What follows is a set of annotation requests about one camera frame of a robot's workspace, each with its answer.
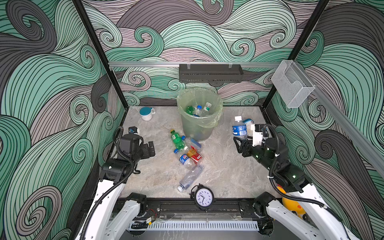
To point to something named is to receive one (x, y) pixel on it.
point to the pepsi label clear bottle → (185, 160)
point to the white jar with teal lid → (146, 113)
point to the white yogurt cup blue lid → (248, 122)
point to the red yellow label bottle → (193, 153)
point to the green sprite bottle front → (190, 110)
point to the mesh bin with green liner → (201, 128)
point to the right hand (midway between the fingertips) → (240, 138)
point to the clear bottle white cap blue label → (239, 130)
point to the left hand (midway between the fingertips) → (144, 144)
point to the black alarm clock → (203, 197)
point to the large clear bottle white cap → (190, 177)
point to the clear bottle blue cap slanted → (191, 142)
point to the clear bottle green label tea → (207, 108)
